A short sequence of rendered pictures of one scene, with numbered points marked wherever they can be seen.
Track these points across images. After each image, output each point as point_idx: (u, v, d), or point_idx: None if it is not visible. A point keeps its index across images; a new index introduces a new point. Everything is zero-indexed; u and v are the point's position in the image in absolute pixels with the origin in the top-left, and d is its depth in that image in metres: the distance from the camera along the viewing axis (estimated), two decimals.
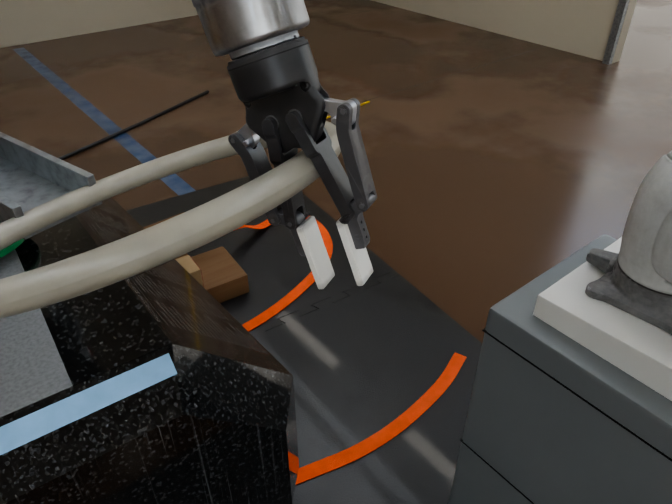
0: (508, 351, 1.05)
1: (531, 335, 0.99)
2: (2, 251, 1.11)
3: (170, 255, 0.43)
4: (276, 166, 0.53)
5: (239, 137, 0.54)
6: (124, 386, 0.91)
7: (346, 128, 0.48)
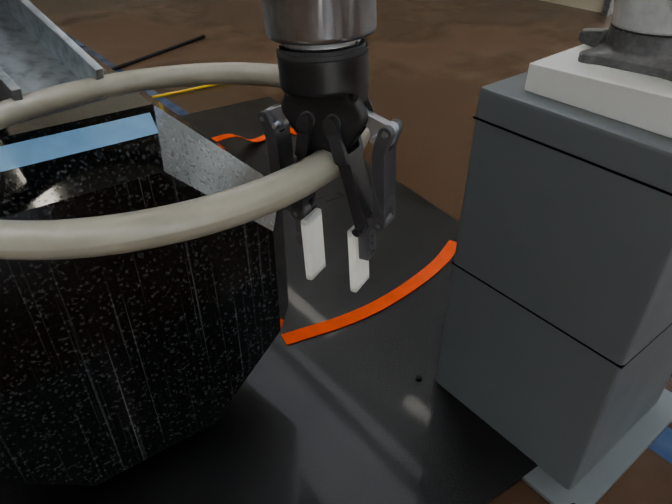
0: (499, 132, 1.02)
1: (522, 102, 0.96)
2: None
3: (175, 241, 0.43)
4: (299, 159, 0.51)
5: (269, 117, 0.51)
6: (103, 136, 0.89)
7: (383, 151, 0.47)
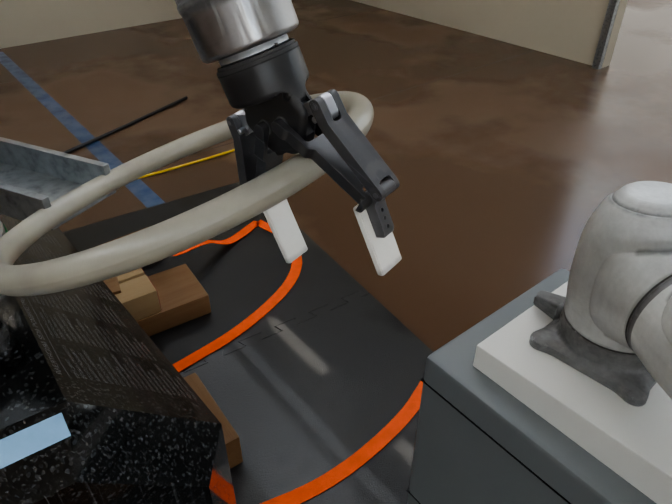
0: (447, 405, 0.95)
1: (468, 390, 0.89)
2: None
3: (277, 200, 0.50)
4: (259, 158, 0.54)
5: (236, 123, 0.54)
6: (6, 453, 0.82)
7: (325, 122, 0.45)
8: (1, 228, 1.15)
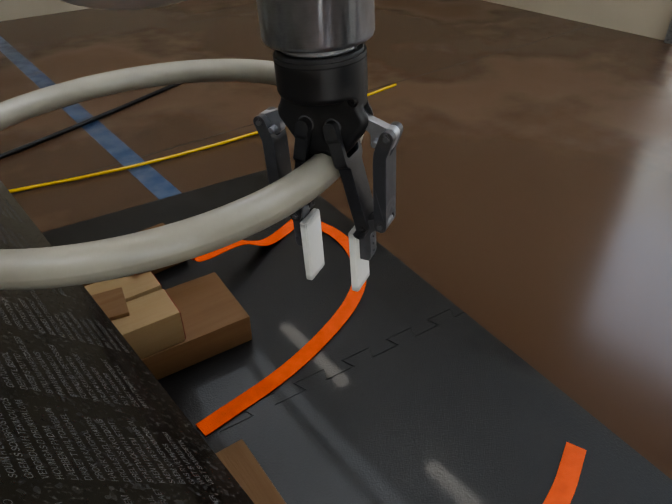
0: None
1: None
2: None
3: (313, 199, 0.48)
4: (297, 163, 0.51)
5: (266, 121, 0.50)
6: None
7: (384, 155, 0.46)
8: None
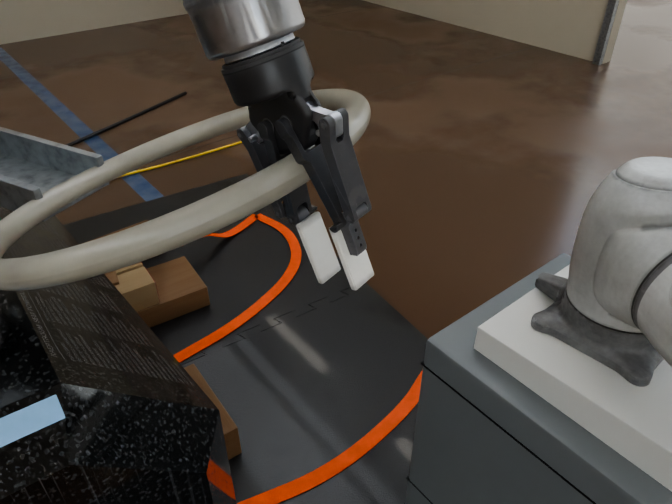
0: (447, 388, 0.93)
1: (469, 372, 0.88)
2: None
3: (270, 200, 0.49)
4: None
5: (245, 132, 0.54)
6: None
7: (328, 142, 0.47)
8: None
